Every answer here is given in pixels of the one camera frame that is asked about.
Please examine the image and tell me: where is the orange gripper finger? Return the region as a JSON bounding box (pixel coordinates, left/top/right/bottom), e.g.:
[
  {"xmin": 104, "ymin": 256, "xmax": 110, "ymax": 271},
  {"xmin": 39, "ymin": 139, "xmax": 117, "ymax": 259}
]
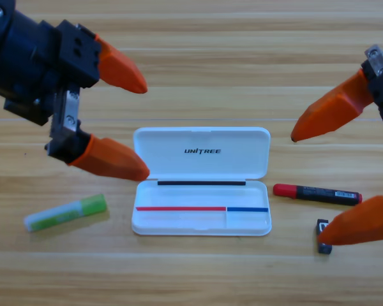
[
  {"xmin": 45, "ymin": 126, "xmax": 151, "ymax": 182},
  {"xmin": 317, "ymin": 194, "xmax": 383, "ymax": 247}
]

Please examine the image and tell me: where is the red and black marker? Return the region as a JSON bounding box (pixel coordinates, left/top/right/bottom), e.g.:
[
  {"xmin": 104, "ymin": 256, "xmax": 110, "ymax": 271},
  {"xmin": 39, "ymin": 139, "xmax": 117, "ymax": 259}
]
[{"xmin": 273, "ymin": 183, "xmax": 363, "ymax": 207}]

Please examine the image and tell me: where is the green and white pen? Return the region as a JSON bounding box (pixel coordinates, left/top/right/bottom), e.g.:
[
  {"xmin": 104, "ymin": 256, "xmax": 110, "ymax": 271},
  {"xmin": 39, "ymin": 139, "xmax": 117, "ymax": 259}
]
[{"xmin": 23, "ymin": 193, "xmax": 109, "ymax": 233}]

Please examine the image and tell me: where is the white Unitree pencil case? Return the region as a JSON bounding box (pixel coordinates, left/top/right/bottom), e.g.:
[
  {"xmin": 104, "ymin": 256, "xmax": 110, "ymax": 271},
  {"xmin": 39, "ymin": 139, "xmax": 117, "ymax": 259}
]
[{"xmin": 131, "ymin": 126, "xmax": 272, "ymax": 237}]

